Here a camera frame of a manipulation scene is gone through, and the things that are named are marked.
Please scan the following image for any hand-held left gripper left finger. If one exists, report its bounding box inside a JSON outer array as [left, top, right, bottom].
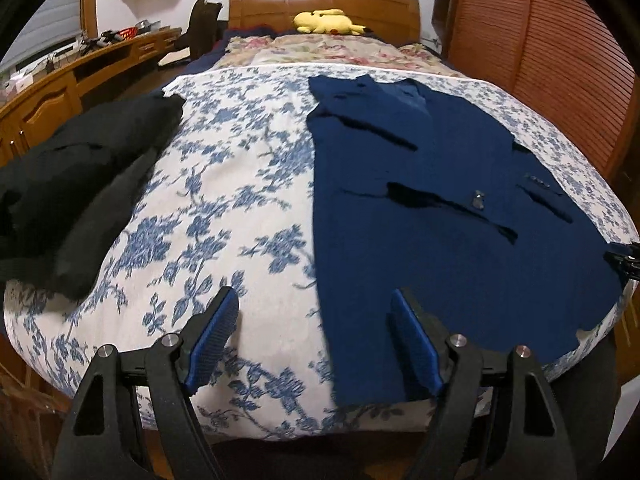
[[50, 286, 241, 480]]

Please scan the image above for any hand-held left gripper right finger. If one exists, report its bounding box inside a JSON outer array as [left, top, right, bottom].
[[387, 287, 581, 480]]

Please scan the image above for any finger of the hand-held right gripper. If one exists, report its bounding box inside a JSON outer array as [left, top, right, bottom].
[[602, 240, 640, 286]]

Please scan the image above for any navy blue suit jacket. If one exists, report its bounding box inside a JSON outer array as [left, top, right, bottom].
[[305, 74, 638, 406]]

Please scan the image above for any black garment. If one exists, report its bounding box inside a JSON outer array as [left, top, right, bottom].
[[0, 94, 186, 298]]

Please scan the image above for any blue floral bedspread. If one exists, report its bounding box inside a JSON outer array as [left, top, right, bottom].
[[2, 62, 640, 443]]

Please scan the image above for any wooden louvered wardrobe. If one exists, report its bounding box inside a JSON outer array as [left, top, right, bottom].
[[432, 0, 640, 181]]

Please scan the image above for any dark blue bed sheet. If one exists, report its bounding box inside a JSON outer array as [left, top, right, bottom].
[[187, 30, 231, 73]]

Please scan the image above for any wooden desk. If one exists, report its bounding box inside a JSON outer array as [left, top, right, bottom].
[[0, 27, 182, 166]]

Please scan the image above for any pink floral quilt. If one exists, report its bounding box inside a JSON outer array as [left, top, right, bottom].
[[215, 35, 468, 78]]

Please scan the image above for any dark chair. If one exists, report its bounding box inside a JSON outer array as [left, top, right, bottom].
[[157, 0, 223, 68]]

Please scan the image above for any black tool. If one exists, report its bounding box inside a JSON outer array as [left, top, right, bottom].
[[80, 32, 123, 53]]

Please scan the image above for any yellow plush toy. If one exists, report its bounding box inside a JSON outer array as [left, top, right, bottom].
[[292, 8, 368, 37]]

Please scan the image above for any wooden bed headboard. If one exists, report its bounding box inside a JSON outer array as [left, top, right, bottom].
[[229, 0, 422, 46]]

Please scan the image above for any grey window blind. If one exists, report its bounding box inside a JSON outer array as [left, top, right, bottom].
[[0, 0, 83, 66]]

